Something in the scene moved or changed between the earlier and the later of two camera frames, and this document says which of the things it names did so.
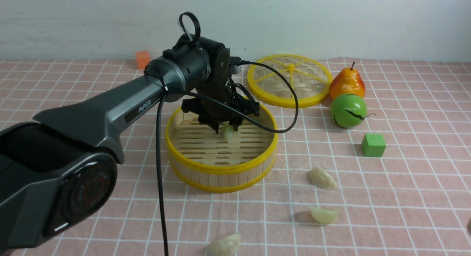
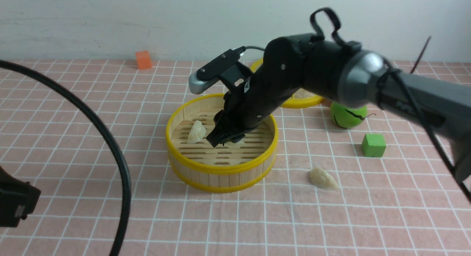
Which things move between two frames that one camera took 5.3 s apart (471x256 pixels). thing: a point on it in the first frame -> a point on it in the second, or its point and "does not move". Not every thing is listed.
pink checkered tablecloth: [399, 184] does not move
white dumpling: [228, 245] -> [197, 132]
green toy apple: [349, 111] does not move
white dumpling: [321, 178] does not move
